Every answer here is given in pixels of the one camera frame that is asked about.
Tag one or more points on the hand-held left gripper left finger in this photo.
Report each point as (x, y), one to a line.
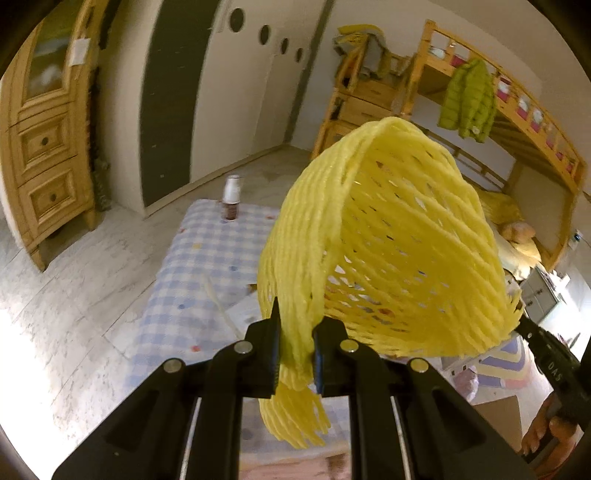
(276, 355)

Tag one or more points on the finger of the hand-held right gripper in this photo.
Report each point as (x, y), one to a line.
(535, 336)

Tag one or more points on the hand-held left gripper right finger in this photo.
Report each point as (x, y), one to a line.
(317, 364)

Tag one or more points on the pink plastic bag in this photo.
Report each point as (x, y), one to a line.
(466, 385)

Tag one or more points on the yellow foam fruit net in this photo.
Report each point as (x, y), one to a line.
(392, 207)

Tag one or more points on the person's right hand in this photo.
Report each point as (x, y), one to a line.
(547, 434)

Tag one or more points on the small grey cabinet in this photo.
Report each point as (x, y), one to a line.
(540, 295)

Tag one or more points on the pastel striped rug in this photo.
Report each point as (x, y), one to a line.
(503, 364)

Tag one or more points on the brown cardboard box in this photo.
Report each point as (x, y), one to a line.
(501, 420)

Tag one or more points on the blue checked tablecloth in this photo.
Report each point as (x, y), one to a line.
(198, 258)

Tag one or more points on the yellow blanket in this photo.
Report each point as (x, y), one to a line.
(501, 210)

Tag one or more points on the white-capped brown bottle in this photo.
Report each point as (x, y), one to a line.
(231, 198)

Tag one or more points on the wooden bunk bed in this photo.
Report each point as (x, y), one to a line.
(531, 115)

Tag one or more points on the green puffer jacket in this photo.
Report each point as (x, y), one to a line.
(468, 99)

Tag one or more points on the wooden stair drawers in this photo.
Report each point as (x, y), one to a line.
(364, 110)

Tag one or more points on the white wardrobe with round holes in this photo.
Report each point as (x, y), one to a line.
(249, 92)

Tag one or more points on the dark grey door panel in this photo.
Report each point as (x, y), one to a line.
(171, 101)

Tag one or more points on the pile of yellow clothes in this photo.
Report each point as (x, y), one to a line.
(360, 50)

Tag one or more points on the wooden cabinet with drawers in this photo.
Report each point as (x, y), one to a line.
(46, 138)

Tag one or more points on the white paper note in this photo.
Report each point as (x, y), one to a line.
(79, 51)

